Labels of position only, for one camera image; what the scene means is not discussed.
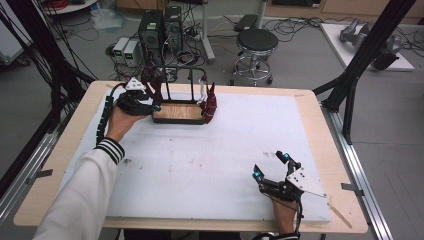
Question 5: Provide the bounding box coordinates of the white floor board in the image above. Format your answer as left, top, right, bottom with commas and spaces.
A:
319, 22, 416, 73

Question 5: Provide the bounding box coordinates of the white foam mat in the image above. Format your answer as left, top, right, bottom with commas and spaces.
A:
59, 87, 333, 224

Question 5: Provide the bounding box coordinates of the black flat device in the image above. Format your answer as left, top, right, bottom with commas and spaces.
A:
233, 13, 260, 33

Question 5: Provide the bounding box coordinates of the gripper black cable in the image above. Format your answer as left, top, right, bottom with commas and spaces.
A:
95, 82, 130, 146
266, 192, 305, 240

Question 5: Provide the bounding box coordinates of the clear plastic bag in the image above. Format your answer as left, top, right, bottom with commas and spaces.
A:
90, 7, 128, 32

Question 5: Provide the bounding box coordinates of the black computer tower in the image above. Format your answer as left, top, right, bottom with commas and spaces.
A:
137, 9, 165, 66
163, 5, 184, 53

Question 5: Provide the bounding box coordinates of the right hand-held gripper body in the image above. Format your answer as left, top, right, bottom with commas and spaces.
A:
261, 166, 328, 202

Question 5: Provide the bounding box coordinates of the black rack with wooden base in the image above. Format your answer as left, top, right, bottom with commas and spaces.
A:
146, 65, 208, 126

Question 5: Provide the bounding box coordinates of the white power supply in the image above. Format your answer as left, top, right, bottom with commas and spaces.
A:
123, 40, 141, 68
112, 36, 131, 65

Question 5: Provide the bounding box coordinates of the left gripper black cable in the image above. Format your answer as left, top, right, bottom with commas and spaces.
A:
95, 82, 130, 146

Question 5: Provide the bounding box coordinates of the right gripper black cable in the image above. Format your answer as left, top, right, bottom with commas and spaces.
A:
266, 192, 305, 240

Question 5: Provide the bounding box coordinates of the black frame strut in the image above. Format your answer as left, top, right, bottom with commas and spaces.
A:
312, 0, 418, 145
0, 0, 98, 143

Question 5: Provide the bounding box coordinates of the person's left hand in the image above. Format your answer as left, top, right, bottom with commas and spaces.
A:
106, 106, 148, 143

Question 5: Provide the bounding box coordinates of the aluminium rail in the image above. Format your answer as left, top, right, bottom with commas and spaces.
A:
320, 101, 395, 240
0, 128, 69, 222

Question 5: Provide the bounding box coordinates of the person's right hand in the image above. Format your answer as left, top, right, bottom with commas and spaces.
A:
271, 198, 299, 235

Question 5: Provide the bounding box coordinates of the white round table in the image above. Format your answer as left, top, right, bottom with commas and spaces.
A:
42, 0, 100, 16

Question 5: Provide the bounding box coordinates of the striped red bow tie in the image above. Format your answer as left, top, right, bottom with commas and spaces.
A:
196, 74, 219, 125

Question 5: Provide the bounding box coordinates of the dark red bow tie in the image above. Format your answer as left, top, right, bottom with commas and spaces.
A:
140, 65, 165, 105

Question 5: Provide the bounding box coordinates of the black round stool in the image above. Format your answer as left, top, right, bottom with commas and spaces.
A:
228, 27, 280, 87

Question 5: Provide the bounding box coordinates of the wooden stick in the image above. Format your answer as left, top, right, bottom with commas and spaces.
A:
326, 202, 354, 230

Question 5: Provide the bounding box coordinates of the tangle of black floor cables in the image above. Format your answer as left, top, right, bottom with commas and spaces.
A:
263, 15, 338, 38

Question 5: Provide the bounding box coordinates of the grey metal post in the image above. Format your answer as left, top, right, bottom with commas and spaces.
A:
199, 0, 217, 65

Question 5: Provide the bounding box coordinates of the grey metal bracket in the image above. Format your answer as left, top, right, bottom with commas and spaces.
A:
26, 168, 54, 185
340, 182, 365, 197

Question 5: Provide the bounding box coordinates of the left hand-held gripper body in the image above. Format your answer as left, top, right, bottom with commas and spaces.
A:
116, 76, 152, 117

